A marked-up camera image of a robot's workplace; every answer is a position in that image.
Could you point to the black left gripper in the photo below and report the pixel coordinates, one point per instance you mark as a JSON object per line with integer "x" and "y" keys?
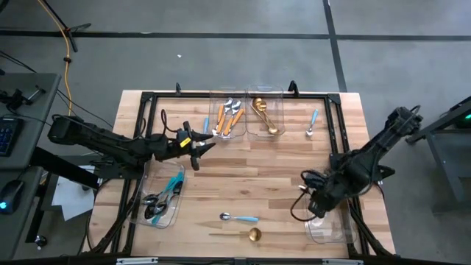
{"x": 173, "y": 147}

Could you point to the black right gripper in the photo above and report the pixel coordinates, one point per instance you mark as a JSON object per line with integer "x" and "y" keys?
{"x": 327, "y": 198}

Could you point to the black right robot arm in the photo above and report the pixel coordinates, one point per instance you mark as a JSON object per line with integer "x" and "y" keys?
{"x": 371, "y": 160}

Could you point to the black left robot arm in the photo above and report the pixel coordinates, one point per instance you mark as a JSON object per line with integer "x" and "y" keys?
{"x": 103, "y": 141}

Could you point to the clear plastic bin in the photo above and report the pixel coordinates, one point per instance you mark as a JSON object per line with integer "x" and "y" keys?
{"x": 331, "y": 232}
{"x": 279, "y": 110}
{"x": 154, "y": 173}
{"x": 241, "y": 132}

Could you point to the silver aluminium extrusion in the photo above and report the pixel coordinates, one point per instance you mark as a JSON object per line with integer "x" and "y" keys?
{"x": 342, "y": 262}
{"x": 136, "y": 261}

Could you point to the grey equipment cart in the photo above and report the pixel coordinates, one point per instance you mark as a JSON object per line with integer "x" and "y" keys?
{"x": 456, "y": 154}

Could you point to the white papers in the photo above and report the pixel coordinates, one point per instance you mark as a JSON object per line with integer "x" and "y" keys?
{"x": 70, "y": 198}

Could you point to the grey desk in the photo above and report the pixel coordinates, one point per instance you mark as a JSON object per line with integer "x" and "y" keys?
{"x": 40, "y": 121}
{"x": 25, "y": 228}

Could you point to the black caster wheel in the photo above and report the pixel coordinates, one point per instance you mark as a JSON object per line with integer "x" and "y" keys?
{"x": 41, "y": 241}

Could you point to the black handheld device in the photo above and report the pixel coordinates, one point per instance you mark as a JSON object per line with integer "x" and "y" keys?
{"x": 18, "y": 99}

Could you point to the black keyboard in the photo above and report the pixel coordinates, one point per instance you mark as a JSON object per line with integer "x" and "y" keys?
{"x": 9, "y": 136}

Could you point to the black computer mouse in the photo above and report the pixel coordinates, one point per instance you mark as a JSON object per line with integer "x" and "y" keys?
{"x": 11, "y": 195}

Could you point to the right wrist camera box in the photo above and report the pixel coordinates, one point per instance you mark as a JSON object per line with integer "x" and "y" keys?
{"x": 314, "y": 180}

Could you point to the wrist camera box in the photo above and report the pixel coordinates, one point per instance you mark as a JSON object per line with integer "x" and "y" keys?
{"x": 180, "y": 135}
{"x": 314, "y": 180}

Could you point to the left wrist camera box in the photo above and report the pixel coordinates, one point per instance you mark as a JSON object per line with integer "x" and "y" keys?
{"x": 180, "y": 135}

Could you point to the black diagonal frame brace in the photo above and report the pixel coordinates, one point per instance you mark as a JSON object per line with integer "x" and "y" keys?
{"x": 368, "y": 232}
{"x": 117, "y": 228}

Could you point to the black clamp mount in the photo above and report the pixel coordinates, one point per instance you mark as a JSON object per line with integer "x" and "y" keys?
{"x": 293, "y": 88}
{"x": 178, "y": 89}

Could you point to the black table frame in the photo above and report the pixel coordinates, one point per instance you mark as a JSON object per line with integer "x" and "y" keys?
{"x": 312, "y": 96}

